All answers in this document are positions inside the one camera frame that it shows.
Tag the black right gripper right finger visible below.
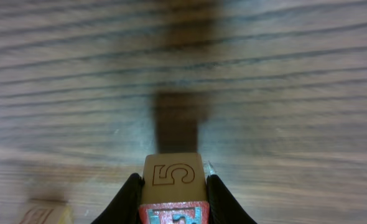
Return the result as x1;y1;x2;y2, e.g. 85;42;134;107
207;174;257;224

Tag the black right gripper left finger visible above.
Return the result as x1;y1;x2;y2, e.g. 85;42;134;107
91;173;145;224

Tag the red E wooden block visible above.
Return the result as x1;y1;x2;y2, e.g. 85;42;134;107
139;152;210;224

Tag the wooden block yellow side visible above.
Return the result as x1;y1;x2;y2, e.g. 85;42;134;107
14;200;74;224

